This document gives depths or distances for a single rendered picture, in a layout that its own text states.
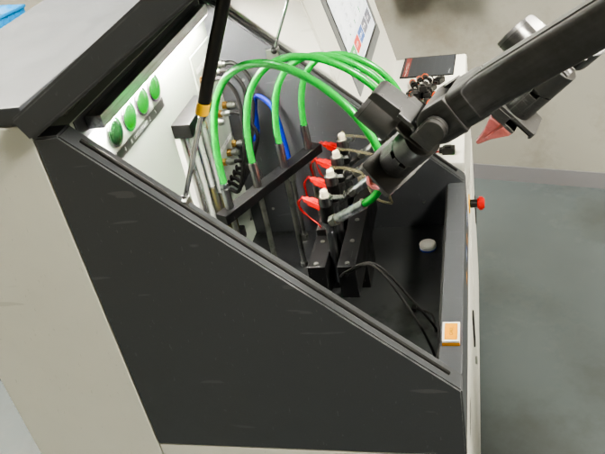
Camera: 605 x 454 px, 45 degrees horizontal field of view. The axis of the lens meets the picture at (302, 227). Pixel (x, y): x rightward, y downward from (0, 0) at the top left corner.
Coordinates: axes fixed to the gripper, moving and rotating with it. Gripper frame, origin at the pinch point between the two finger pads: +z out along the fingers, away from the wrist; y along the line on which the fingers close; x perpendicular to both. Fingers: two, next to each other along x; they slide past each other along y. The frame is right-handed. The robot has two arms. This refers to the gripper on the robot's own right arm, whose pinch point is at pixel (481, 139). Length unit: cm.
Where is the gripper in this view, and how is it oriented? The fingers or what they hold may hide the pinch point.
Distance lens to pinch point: 134.6
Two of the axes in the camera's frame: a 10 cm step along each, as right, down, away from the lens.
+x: -4.3, 5.5, -7.1
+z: -5.0, 5.1, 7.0
